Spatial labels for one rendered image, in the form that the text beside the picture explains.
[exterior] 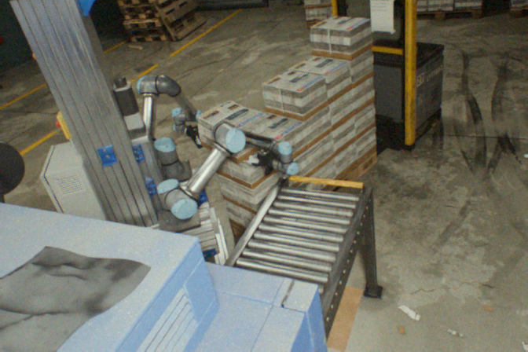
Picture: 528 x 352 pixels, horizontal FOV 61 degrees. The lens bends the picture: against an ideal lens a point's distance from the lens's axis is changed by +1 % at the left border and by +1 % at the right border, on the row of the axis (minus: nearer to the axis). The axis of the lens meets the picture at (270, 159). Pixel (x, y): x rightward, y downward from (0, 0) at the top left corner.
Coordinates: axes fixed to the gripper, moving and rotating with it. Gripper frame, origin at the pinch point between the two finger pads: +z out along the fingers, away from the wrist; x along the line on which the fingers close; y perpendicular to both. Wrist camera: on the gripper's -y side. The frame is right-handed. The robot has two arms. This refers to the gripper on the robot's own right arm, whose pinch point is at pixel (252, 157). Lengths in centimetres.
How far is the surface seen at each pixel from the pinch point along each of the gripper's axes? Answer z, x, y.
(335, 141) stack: 3, -87, -35
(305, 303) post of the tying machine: -141, 110, 70
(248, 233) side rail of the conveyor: -44, 49, -5
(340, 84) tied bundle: 2, -98, 8
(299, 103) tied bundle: 4, -54, 12
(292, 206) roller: -48, 19, -6
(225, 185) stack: 33.7, 1.9, -32.4
